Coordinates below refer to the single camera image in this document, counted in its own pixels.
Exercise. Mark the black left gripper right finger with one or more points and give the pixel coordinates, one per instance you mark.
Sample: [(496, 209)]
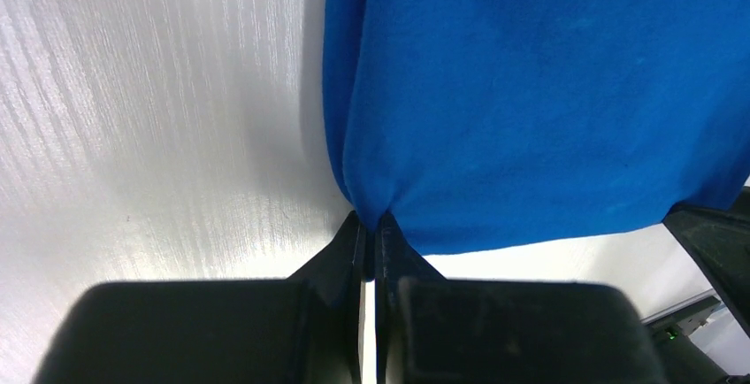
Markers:
[(431, 329)]

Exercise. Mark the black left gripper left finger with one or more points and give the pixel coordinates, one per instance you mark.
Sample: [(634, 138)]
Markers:
[(301, 329)]

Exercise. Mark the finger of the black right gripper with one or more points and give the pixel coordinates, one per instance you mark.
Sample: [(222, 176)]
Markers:
[(718, 242)]

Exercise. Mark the blue printed t shirt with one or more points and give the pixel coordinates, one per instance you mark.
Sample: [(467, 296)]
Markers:
[(485, 124)]

